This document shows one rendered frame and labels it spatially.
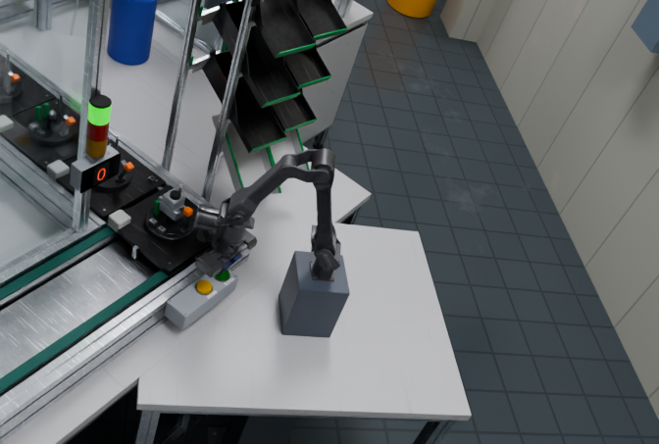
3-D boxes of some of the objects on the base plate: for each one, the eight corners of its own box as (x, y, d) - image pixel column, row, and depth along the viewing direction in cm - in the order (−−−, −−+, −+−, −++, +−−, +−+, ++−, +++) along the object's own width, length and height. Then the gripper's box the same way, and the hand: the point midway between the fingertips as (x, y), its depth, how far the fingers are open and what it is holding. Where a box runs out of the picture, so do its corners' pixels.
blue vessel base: (158, 58, 290) (167, -5, 273) (126, 70, 279) (134, 6, 262) (129, 37, 295) (136, -25, 277) (97, 49, 284) (103, -16, 266)
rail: (247, 259, 228) (255, 234, 221) (-16, 456, 165) (-17, 429, 158) (234, 249, 230) (241, 223, 223) (-32, 439, 167) (-33, 413, 160)
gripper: (217, 257, 189) (205, 296, 199) (264, 223, 202) (251, 262, 213) (199, 242, 191) (188, 282, 201) (246, 211, 204) (234, 249, 214)
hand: (223, 264), depth 205 cm, fingers closed
